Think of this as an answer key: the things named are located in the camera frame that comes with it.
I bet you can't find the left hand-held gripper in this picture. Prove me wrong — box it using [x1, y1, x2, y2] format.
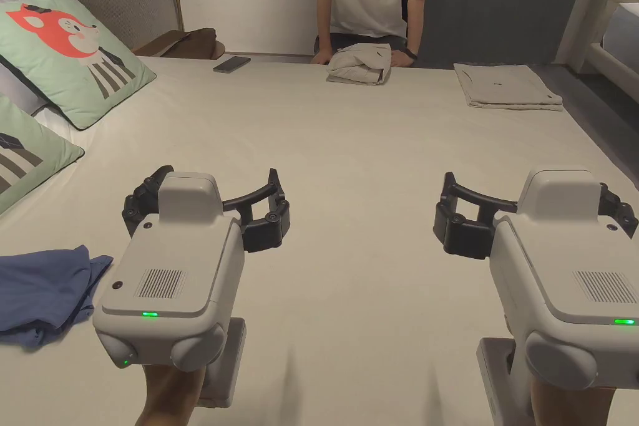
[92, 166, 292, 409]

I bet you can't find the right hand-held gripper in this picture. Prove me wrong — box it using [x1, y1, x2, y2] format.
[432, 168, 639, 426]

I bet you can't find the person's left hand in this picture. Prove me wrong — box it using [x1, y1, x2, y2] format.
[134, 362, 205, 426]

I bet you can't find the person's right hand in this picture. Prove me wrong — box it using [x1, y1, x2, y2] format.
[529, 377, 616, 426]

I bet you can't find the flat folded beige garment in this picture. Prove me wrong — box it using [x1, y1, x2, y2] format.
[452, 62, 565, 112]

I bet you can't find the black phone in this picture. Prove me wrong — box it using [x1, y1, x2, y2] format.
[212, 56, 252, 74]

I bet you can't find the bed with beige sheet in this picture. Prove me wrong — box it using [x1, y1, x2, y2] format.
[0, 53, 639, 426]

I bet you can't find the dark blue garment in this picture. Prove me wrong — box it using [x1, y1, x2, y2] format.
[0, 244, 115, 348]

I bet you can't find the brown bag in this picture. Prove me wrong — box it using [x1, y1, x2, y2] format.
[132, 27, 226, 61]

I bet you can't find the green cushion with striped print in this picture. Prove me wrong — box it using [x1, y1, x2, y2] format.
[0, 94, 85, 218]

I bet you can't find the green cushion with fox print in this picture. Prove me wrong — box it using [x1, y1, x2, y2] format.
[0, 0, 157, 130]

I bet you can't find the bunched beige garment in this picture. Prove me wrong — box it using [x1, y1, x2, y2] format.
[326, 44, 393, 87]

